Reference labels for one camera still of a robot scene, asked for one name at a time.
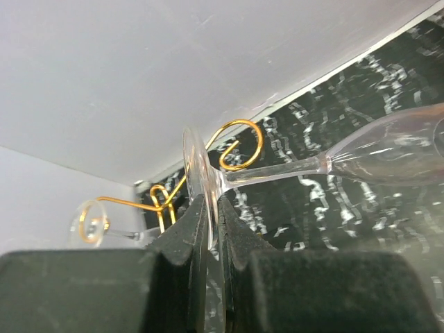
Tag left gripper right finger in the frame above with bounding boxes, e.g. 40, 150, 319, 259
218, 198, 439, 332

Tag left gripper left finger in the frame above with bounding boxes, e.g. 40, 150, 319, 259
1, 196, 208, 332

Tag gold wire wine glass rack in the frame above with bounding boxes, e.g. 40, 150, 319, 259
78, 119, 265, 242

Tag clear wine glass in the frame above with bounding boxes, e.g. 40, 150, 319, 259
183, 103, 443, 248
67, 200, 164, 249

